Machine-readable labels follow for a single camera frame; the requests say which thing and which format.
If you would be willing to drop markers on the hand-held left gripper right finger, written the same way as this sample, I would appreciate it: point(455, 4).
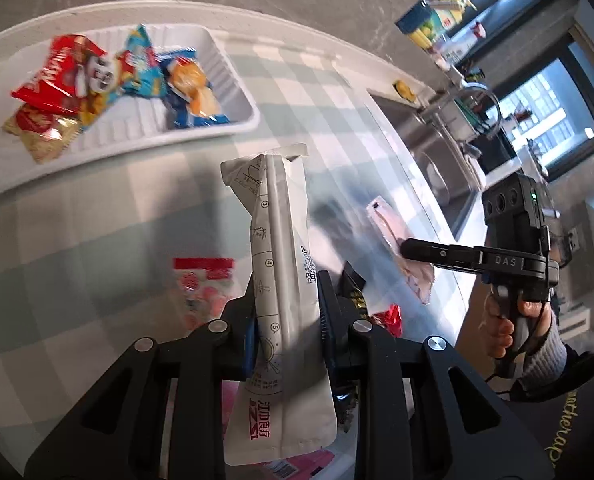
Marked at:
point(327, 340)

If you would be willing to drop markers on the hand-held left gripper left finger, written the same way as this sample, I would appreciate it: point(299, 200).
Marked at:
point(251, 355)

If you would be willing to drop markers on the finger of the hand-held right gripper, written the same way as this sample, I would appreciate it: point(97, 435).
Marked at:
point(442, 255)

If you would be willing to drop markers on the black snack packet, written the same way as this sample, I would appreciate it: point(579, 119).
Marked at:
point(353, 292)

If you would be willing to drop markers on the pale pink white packet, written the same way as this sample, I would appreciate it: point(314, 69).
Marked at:
point(387, 220)

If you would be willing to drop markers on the dark red foil packet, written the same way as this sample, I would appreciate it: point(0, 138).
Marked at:
point(389, 320)

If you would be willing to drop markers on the red white fruit candy packet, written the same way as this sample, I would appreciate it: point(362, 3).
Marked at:
point(202, 290)

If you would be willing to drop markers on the white pouch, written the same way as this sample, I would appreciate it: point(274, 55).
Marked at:
point(282, 240)

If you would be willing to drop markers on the pink snack box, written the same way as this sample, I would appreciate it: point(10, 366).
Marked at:
point(302, 465)

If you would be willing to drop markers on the white plastic tray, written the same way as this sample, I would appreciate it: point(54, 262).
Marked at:
point(142, 125)

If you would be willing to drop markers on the blue cake packet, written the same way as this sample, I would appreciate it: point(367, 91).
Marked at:
point(192, 80)

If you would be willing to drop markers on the red gold snack packet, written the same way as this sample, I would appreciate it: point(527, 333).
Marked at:
point(39, 140)

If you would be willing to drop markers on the panda print snack packet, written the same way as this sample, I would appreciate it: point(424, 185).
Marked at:
point(137, 70)

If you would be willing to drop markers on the person's right forearm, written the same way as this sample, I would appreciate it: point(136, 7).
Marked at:
point(544, 360)

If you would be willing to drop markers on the person's right hand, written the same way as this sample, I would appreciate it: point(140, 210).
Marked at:
point(499, 335)

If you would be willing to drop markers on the black container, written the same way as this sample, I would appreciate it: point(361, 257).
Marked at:
point(497, 152)

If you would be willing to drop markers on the steel sink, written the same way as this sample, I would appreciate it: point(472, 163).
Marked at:
point(437, 170)

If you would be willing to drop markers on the steel faucet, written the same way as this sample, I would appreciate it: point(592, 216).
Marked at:
point(464, 91)

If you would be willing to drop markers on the white spray bottle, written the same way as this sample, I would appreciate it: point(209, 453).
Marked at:
point(459, 50)

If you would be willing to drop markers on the person's black clothing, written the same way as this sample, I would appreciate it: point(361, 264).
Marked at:
point(577, 435)

